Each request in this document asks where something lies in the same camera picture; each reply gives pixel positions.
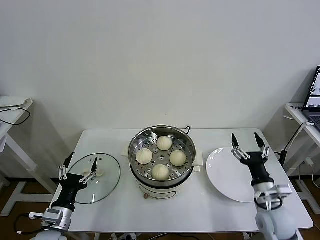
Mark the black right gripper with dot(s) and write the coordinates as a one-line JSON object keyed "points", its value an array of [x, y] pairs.
{"points": [[257, 170]]}

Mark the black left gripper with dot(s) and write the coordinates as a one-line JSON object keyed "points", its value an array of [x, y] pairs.
{"points": [[70, 187]]}

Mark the white steamed baozi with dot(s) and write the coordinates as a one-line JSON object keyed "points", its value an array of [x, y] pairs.
{"points": [[160, 172], [178, 158], [144, 156], [164, 143]]}

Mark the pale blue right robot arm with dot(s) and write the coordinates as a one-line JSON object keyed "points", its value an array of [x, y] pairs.
{"points": [[275, 225]]}

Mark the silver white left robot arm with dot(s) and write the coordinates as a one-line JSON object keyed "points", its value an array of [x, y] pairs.
{"points": [[63, 220]]}

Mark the stainless steel steamer basket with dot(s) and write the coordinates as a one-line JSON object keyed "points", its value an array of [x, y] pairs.
{"points": [[161, 157]]}

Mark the round glass pot lid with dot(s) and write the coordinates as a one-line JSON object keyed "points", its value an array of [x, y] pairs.
{"points": [[112, 165]]}

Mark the large white round plate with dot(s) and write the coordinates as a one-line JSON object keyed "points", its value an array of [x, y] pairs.
{"points": [[225, 175]]}

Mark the white side table with laptop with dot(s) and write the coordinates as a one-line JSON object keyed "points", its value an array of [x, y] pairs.
{"points": [[293, 115]]}

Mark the white side table with cloth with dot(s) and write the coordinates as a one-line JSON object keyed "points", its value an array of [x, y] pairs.
{"points": [[12, 117]]}

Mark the white electric cooking pot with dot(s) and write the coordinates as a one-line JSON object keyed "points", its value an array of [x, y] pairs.
{"points": [[160, 191]]}

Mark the dark grey open laptop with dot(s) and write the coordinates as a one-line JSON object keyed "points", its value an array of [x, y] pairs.
{"points": [[313, 87]]}

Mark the white folded cloth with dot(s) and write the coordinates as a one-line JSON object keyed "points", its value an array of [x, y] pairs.
{"points": [[12, 101]]}

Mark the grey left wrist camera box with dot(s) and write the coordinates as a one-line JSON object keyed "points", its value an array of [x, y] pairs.
{"points": [[52, 215]]}

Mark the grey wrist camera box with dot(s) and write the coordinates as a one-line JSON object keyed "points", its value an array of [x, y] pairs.
{"points": [[283, 190], [52, 215]]}

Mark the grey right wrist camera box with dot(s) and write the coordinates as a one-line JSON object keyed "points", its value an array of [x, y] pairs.
{"points": [[283, 190]]}

